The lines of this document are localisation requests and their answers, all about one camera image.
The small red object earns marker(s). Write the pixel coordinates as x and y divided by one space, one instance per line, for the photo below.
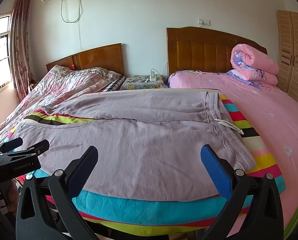
71 67

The nightstand with floral cloth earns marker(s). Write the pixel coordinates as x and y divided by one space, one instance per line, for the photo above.
144 85

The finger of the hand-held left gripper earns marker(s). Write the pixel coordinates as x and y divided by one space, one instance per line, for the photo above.
13 142
36 148

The black eyeglasses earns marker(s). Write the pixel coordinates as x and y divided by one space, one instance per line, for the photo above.
143 79

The pink floral curtain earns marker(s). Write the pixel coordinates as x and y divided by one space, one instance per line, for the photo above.
20 50

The pink floral quilt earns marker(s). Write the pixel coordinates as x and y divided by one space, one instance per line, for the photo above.
64 85

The pink pillow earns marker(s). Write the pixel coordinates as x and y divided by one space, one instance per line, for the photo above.
253 62

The white wall pipe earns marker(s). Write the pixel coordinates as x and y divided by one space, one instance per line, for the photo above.
80 30

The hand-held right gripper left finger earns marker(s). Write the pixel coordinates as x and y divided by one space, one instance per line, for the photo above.
84 171

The striped colourful blanket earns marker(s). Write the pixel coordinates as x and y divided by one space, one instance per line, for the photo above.
139 210

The person's left hand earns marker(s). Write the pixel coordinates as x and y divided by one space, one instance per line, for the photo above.
14 192

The light wooden wardrobe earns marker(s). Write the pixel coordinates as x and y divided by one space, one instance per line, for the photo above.
293 55

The plain wooden headboard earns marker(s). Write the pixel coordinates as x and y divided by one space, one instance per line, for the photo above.
99 57

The white wall outlet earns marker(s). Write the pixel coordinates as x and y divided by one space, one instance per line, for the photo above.
204 21

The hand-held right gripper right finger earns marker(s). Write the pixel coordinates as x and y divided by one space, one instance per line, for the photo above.
217 171

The white charger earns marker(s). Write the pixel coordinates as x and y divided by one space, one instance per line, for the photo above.
153 77

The plaid pillow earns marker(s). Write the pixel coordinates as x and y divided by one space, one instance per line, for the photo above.
115 84

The lilac pants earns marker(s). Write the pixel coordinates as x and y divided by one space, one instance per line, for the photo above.
139 135

